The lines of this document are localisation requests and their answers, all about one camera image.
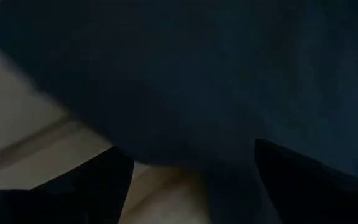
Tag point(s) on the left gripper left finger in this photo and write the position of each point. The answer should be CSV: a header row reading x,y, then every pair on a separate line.
x,y
73,199

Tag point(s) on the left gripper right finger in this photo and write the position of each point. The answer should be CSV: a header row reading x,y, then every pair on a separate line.
x,y
322,199

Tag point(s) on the dark charcoal garment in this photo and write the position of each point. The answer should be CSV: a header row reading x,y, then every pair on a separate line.
x,y
197,77

